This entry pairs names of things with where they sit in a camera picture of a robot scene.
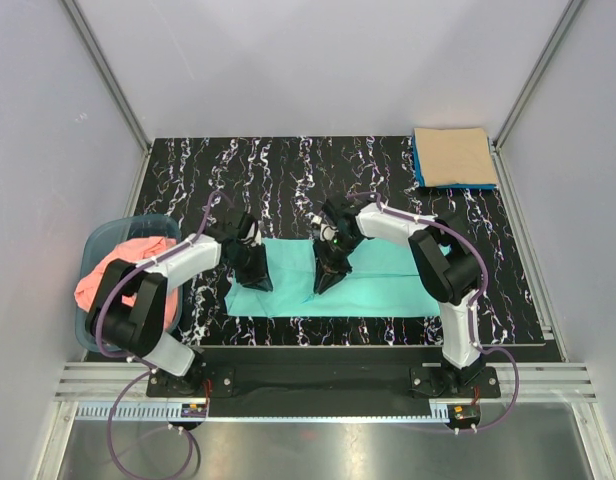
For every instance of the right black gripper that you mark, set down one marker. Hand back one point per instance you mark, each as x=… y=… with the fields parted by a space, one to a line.
x=328 y=272

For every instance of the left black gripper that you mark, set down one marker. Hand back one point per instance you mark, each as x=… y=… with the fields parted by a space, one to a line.
x=259 y=277

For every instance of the teal t-shirt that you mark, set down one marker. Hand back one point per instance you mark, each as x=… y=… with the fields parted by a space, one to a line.
x=384 y=282

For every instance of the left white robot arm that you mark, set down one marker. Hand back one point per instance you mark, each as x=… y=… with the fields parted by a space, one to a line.
x=127 y=314

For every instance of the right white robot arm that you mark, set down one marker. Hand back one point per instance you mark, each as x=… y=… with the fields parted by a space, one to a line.
x=449 y=266

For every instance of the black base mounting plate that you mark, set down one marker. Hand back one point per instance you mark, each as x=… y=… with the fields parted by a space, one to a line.
x=446 y=385

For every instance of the folded blue t-shirt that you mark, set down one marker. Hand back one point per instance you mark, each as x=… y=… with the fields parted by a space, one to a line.
x=447 y=167

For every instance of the blue plastic basket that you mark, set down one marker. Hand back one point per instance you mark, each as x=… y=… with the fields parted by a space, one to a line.
x=132 y=239

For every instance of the folded beige t-shirt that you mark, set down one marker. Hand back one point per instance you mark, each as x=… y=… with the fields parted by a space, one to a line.
x=468 y=137

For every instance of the white slotted cable duct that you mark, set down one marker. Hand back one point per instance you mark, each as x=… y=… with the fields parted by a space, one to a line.
x=417 y=412

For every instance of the left aluminium frame post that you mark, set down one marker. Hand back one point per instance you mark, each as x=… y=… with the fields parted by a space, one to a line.
x=97 y=55

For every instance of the aluminium frame post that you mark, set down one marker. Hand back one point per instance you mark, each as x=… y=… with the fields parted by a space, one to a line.
x=97 y=55
x=557 y=37

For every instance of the right aluminium frame post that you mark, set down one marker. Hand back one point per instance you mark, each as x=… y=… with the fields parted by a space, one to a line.
x=557 y=37

